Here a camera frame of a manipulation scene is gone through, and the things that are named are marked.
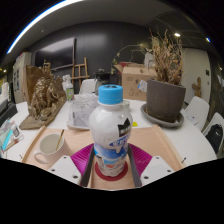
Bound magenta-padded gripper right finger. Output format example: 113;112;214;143
127;143;176;189

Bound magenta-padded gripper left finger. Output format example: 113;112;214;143
49;143;96;188

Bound white blue-capped drink bottle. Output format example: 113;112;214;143
88;84;134;178

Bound wooden stir stick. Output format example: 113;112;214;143
54;129;65;151

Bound white ceramic mug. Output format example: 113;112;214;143
33;133;71;165

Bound grey round pot saucer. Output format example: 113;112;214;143
139;103;185;129

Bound open newspaper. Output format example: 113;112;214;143
66;93;101;131

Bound small white cup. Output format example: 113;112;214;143
122;99;131;111

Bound grey pot with dried plant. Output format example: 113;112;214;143
145;29;187;123

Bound small green-labelled bottle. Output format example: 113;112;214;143
63;74;75;102

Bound white chair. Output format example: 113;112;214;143
79;78;97;95
184;95;211;131
201;112;224;156

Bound colourful iridescent folder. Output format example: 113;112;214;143
0;118;21;154

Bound cardboard box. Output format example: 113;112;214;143
114;63;156;102

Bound wooden easel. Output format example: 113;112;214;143
71;56;90;89

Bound wooden figure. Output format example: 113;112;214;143
191;77;203;98

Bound black wall screen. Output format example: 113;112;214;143
34;37;76;71

